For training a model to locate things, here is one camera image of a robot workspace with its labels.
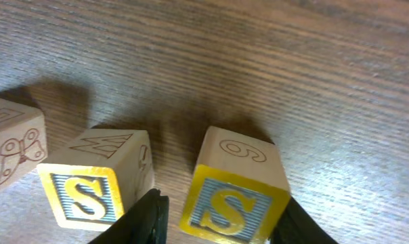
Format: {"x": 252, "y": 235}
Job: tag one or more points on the yellow S block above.
{"x": 93, "y": 181}
{"x": 239, "y": 189}

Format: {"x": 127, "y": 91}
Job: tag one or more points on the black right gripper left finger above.
{"x": 144, "y": 223}

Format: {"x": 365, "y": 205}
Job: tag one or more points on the green R block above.
{"x": 23, "y": 143}

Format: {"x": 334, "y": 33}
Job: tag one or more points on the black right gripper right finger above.
{"x": 296, "y": 226}

